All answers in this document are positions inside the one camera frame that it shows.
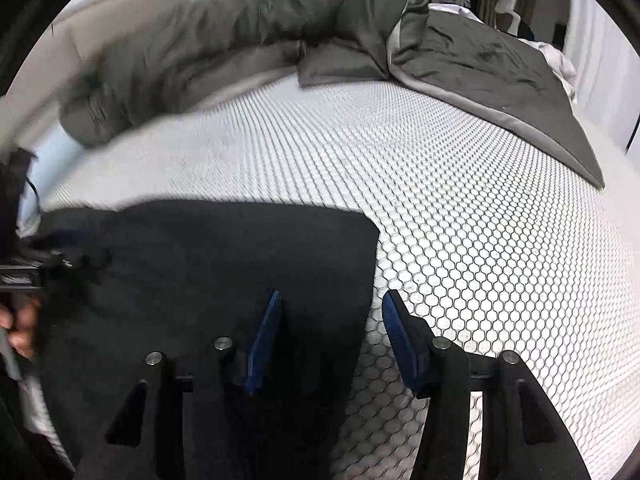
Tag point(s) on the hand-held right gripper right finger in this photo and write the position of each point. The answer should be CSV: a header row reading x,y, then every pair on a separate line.
x,y
400,345

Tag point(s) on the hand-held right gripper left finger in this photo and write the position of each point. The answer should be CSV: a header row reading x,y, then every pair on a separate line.
x,y
262,345

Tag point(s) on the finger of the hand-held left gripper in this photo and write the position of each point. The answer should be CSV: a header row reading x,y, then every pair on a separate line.
x,y
77,260

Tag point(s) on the black pants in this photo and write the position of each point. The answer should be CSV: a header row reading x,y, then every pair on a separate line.
x,y
200,270

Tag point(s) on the person's left hand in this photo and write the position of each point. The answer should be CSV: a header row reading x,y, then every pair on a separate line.
x,y
22,330

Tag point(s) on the light blue pillow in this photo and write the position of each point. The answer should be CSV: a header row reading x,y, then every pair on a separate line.
x,y
47,160

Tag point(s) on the white hexagon-pattern bed mattress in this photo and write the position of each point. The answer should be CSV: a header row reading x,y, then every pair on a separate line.
x,y
400,185

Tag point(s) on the beige headboard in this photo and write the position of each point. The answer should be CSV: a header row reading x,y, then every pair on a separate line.
x,y
100,15

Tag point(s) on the grey duvet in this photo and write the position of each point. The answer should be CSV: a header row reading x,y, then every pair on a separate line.
x,y
250,20

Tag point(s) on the white cloth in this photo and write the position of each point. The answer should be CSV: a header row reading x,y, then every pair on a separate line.
x,y
560,67

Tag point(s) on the white curtain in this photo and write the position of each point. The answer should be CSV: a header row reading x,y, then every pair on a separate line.
x,y
600,60

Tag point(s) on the white chair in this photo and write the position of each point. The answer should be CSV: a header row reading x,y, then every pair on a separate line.
x,y
507,10

